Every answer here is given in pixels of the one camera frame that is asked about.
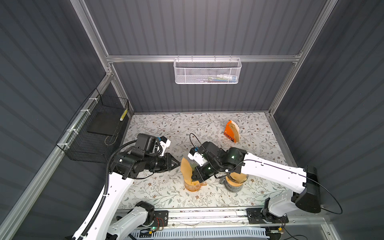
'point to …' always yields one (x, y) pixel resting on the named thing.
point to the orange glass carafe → (194, 188)
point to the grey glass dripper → (233, 181)
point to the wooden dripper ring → (232, 182)
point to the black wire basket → (97, 129)
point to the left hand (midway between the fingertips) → (179, 164)
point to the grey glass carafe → (229, 187)
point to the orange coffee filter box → (232, 131)
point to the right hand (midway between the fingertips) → (192, 180)
